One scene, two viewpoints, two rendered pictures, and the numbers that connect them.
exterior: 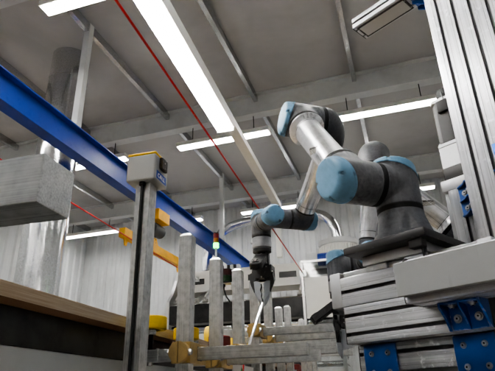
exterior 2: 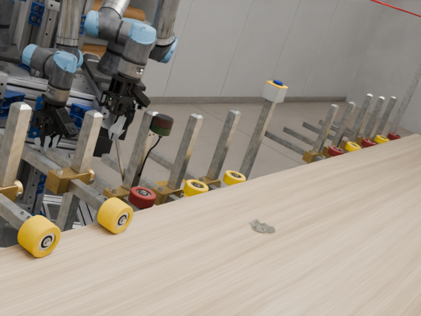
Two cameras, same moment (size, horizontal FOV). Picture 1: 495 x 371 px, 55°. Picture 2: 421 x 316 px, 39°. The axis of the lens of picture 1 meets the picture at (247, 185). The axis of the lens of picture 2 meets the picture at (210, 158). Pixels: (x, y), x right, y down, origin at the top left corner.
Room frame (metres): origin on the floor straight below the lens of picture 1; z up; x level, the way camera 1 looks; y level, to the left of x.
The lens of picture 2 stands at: (3.38, 0.69, 1.65)
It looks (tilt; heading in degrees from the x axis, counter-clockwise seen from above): 19 degrees down; 195
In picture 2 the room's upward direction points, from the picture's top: 19 degrees clockwise
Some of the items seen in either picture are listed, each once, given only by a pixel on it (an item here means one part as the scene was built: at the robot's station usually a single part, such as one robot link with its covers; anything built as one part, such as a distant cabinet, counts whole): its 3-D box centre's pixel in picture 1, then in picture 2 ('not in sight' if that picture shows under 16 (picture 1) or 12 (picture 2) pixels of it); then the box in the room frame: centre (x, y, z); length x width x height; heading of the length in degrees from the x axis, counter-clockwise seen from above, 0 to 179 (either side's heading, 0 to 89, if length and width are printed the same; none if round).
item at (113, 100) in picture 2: (263, 265); (121, 94); (1.78, -0.05, 1.16); 0.09 x 0.08 x 0.12; 165
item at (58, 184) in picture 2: (256, 331); (71, 179); (2.01, -0.02, 0.95); 0.14 x 0.06 x 0.05; 166
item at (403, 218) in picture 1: (402, 227); (117, 61); (1.17, -0.39, 1.09); 0.15 x 0.15 x 0.10
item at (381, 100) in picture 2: not in sight; (367, 132); (-0.44, 0.60, 0.89); 0.04 x 0.04 x 0.48; 76
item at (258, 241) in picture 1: (261, 244); (131, 69); (1.77, -0.05, 1.24); 0.08 x 0.08 x 0.05
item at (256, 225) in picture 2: not in sight; (262, 225); (1.66, 0.47, 0.91); 0.09 x 0.07 x 0.02; 110
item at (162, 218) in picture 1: (155, 228); not in sight; (6.50, 1.33, 2.95); 0.34 x 0.26 x 0.49; 163
